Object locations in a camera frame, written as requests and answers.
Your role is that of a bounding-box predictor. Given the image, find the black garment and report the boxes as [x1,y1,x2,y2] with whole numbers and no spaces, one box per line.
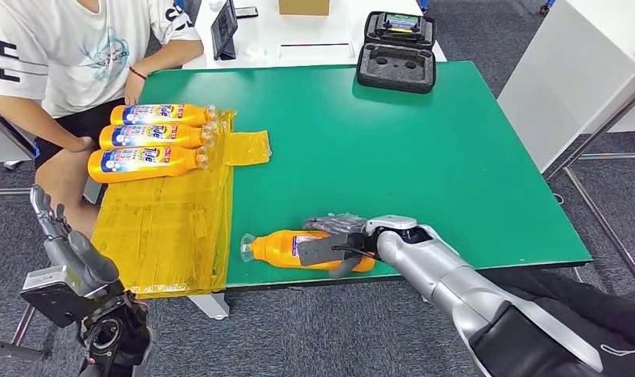
[483,269,635,377]

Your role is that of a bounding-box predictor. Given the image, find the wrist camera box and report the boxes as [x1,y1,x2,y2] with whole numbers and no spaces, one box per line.
[297,232,371,268]
[20,265,99,329]

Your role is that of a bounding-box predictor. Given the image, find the black foam-lined case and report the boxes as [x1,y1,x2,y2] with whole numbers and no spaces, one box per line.
[356,10,438,95]

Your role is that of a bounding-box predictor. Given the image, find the white table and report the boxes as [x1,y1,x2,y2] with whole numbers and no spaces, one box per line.
[183,0,448,71]

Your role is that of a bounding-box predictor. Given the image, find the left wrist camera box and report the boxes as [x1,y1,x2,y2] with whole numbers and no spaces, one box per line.
[20,265,99,329]

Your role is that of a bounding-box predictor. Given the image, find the yellow taped cardboard mat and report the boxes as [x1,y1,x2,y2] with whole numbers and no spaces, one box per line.
[90,106,273,301]

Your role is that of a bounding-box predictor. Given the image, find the brown cardboard box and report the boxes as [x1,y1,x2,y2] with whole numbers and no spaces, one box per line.
[278,0,330,16]

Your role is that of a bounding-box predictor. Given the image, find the person's right hand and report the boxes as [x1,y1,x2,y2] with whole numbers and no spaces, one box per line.
[68,135,97,154]

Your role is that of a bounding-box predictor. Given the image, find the white flat panel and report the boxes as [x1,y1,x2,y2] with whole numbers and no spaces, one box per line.
[278,42,356,67]

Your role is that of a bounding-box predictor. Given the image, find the white table foot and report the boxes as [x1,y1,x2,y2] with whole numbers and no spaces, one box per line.
[188,294,230,321]

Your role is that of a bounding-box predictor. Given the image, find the person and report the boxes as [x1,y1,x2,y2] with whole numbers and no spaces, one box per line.
[0,0,206,240]

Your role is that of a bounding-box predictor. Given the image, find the white remote strap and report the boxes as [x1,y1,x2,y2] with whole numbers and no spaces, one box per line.
[600,339,635,358]

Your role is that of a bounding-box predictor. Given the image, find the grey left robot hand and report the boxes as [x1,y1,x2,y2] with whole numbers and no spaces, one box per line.
[29,185,122,302]

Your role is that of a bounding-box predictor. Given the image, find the orange detergent bottle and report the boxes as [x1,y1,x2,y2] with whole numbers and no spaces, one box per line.
[239,229,377,273]
[86,145,210,185]
[97,123,217,151]
[109,103,218,129]

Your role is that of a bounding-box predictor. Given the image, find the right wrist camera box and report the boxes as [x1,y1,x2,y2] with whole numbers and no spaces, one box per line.
[297,232,371,268]

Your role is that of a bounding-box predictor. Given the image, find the black handheld controller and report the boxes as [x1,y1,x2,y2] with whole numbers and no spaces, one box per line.
[375,13,429,35]

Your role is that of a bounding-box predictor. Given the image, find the steel table frame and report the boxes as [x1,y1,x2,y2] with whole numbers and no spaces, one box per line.
[545,49,635,290]
[0,101,102,364]

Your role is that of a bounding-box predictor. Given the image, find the person's left hand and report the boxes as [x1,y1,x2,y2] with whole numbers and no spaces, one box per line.
[122,72,147,107]

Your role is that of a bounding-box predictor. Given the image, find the black tablet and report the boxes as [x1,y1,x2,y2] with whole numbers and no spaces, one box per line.
[210,0,239,61]

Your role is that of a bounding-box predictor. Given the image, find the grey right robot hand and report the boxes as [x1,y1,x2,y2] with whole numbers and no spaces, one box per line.
[301,211,371,280]

